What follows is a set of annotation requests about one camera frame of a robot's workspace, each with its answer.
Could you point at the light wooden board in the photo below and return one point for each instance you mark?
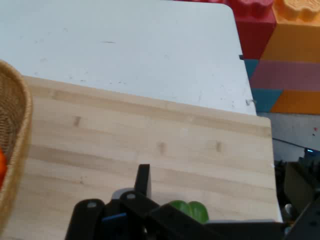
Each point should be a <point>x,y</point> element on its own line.
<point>150,150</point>

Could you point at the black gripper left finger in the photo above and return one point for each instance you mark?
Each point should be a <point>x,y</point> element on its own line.
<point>117,220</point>

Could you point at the orange toy fruit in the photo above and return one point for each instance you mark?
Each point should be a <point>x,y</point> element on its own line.
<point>2,165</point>

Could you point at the mauve foam block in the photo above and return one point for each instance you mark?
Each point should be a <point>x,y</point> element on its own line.
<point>287,76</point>

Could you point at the dark equipment box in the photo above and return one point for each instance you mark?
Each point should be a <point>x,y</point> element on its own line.
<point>300,180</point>

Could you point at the small teal foam block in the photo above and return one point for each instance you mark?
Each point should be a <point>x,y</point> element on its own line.
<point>250,68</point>

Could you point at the flat orange foam block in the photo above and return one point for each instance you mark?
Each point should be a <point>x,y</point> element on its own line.
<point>298,102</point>

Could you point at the large teal foam block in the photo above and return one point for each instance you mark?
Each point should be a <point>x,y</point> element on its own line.
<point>265,100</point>

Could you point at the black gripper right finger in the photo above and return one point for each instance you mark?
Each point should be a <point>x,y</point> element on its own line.
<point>308,222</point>

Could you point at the woven wicker basket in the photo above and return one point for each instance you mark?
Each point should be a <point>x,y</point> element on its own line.
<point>15,125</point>

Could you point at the bright green toy pepper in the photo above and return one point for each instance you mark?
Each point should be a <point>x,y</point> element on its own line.
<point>192,211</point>

